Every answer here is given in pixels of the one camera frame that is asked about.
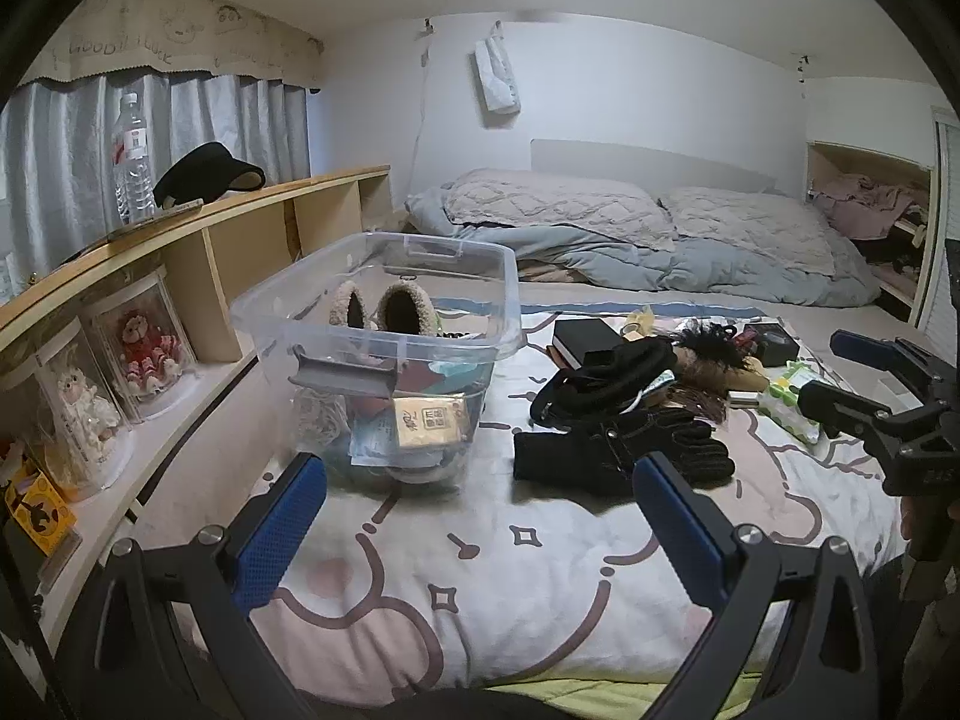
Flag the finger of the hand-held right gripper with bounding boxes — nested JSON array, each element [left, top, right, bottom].
[[830, 328, 953, 398], [797, 381, 953, 455]]

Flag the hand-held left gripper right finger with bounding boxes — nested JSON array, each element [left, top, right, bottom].
[[632, 451, 878, 720]]

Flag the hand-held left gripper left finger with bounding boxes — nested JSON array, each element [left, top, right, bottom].
[[71, 454, 329, 720]]

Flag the clear plastic storage bin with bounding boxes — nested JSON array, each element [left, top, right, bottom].
[[229, 232, 523, 494]]

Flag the beige fleece slipper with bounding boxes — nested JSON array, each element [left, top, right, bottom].
[[326, 279, 445, 336]]

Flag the green dotted wipes pack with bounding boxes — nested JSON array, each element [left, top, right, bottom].
[[757, 360, 835, 445]]

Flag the small black case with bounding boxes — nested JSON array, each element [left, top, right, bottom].
[[750, 322, 800, 365]]

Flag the white sliding door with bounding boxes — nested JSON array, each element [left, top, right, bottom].
[[911, 109, 960, 361]]

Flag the brown fuzzy hair accessory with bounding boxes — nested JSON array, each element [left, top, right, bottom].
[[666, 379, 733, 425]]

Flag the pink clothes pile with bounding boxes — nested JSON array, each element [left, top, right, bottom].
[[814, 172, 931, 242]]

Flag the black feather accessory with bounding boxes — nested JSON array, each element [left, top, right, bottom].
[[673, 321, 745, 362]]

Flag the black padded bag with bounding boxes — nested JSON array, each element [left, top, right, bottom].
[[529, 337, 680, 428]]

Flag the quilted beige pillow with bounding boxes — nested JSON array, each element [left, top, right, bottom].
[[660, 186, 838, 276]]

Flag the gold box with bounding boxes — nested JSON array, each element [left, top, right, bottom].
[[394, 397, 470, 452]]

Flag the white closet niche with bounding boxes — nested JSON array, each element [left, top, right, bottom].
[[806, 141, 938, 316]]

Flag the black box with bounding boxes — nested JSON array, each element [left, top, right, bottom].
[[551, 319, 631, 373]]

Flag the teal plastic packet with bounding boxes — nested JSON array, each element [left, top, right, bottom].
[[429, 358, 490, 392]]

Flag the red doll in clear case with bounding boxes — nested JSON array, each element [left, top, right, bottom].
[[82, 266, 200, 425]]

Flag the white doll in clear case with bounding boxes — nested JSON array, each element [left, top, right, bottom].
[[19, 319, 137, 505]]

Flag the wooden shelf unit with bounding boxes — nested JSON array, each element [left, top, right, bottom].
[[0, 165, 395, 661]]

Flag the yellow box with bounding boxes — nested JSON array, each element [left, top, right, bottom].
[[4, 465, 77, 557]]

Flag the grey quilt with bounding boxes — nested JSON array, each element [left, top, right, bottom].
[[405, 169, 883, 308]]

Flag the white headboard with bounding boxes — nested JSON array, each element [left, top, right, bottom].
[[530, 139, 778, 197]]

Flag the black visor cap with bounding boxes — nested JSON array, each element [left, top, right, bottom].
[[154, 141, 267, 208]]

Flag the clear water bottle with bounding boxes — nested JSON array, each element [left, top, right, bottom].
[[112, 92, 158, 224]]

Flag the grey curtain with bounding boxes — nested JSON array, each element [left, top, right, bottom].
[[0, 71, 312, 301]]

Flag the hanging white tissue pouch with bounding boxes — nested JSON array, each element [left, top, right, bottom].
[[472, 37, 523, 115]]

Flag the beige printed valance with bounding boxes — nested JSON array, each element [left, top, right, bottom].
[[15, 0, 325, 92]]

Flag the thin wall cord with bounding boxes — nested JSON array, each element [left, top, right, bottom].
[[408, 22, 434, 197]]

